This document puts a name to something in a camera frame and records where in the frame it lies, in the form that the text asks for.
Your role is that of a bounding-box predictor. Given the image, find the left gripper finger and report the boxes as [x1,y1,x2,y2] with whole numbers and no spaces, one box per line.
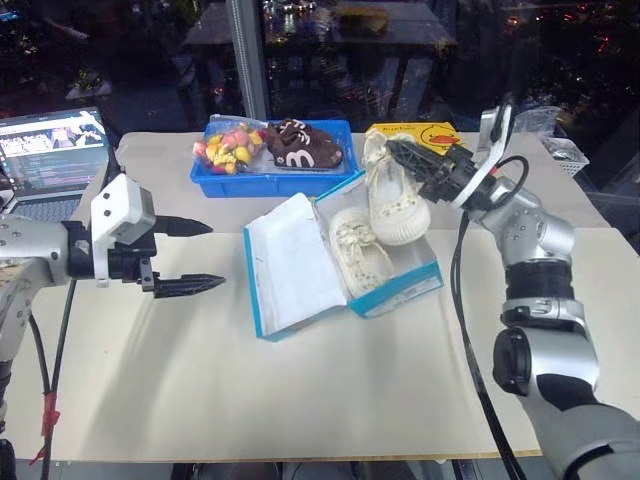
[150,214,215,238]
[152,273,227,300]

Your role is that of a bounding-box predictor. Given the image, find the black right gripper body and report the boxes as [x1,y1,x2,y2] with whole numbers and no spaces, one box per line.
[416,143,477,205]

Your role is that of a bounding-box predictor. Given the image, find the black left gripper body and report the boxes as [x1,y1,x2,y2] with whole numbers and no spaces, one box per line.
[106,227,162,295]

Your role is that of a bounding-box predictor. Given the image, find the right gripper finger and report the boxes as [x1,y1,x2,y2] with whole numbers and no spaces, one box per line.
[393,154,435,186]
[384,139,450,170]

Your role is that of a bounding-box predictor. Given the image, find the white perforated canvas shoe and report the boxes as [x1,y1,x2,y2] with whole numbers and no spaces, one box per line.
[361,130,432,247]
[327,206,394,297]

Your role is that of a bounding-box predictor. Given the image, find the blue cardboard shoebox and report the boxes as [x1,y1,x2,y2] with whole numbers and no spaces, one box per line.
[241,168,446,343]

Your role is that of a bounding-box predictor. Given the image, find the open laptop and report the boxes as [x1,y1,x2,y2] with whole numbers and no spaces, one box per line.
[0,106,120,219]

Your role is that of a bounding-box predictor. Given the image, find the yellow duck print box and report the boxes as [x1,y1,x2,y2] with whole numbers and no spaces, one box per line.
[365,121,467,159]

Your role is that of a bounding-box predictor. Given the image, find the blue plastic bin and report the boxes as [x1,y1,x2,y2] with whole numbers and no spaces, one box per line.
[189,118,358,199]

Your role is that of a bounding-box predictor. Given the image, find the bag of colourful toys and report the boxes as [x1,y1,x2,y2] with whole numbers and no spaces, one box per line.
[193,114,272,177]

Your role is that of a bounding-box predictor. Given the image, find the clear plastic bag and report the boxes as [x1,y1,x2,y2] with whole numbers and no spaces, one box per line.
[513,105,582,151]

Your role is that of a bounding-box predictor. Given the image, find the brown plush slippers in bag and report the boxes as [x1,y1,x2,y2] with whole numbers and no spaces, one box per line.
[261,117,347,172]

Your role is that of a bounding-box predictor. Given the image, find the beige cardboard sheet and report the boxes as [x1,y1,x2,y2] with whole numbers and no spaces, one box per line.
[6,226,633,464]

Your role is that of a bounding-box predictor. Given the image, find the white plastic basket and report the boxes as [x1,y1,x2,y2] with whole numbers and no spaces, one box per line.
[551,136,592,177]

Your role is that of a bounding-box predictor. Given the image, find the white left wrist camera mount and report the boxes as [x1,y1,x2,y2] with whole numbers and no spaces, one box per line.
[88,172,157,290]

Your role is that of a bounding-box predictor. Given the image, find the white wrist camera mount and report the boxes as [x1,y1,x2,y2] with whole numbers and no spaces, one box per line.
[88,172,157,290]
[447,101,517,211]

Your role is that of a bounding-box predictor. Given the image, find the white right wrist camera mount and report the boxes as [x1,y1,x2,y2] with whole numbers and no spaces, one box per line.
[447,101,517,211]

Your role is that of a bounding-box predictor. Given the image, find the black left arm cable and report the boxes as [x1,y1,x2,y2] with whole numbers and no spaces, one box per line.
[26,278,78,480]

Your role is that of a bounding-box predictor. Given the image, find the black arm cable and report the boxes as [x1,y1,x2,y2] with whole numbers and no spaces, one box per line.
[26,278,78,480]
[449,155,531,480]

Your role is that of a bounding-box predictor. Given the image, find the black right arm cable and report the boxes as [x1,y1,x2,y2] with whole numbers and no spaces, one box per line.
[449,155,531,480]

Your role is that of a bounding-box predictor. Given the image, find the red tape on cable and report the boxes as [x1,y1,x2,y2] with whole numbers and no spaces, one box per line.
[40,391,62,437]

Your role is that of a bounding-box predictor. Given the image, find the metal window post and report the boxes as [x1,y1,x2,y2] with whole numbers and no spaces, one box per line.
[226,0,275,122]

